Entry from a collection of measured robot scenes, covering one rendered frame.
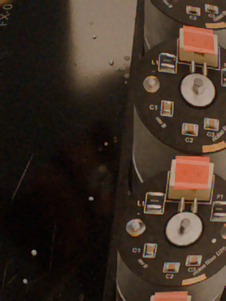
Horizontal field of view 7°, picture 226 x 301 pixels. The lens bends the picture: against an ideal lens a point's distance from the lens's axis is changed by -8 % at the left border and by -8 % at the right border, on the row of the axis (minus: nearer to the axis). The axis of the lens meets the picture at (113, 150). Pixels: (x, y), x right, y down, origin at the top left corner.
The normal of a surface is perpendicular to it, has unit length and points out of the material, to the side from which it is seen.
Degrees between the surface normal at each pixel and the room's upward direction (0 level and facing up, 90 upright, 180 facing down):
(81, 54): 0
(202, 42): 0
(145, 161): 90
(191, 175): 0
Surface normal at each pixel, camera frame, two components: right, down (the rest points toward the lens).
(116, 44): 0.00, -0.39
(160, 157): -0.62, 0.72
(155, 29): -0.85, 0.48
